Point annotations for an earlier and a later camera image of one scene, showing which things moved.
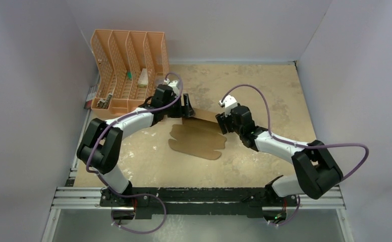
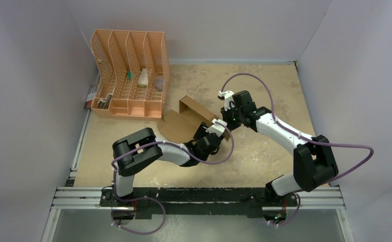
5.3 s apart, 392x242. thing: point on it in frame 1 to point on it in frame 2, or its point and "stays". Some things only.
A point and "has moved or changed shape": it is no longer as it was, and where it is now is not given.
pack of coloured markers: [91, 95] stays
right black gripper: [224, 123] to [226, 113]
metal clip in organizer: [104, 104] stays
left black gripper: [185, 111] to [201, 131]
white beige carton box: [143, 79] stays
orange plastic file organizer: [131, 65] stays
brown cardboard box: [199, 136] has moved or changed shape
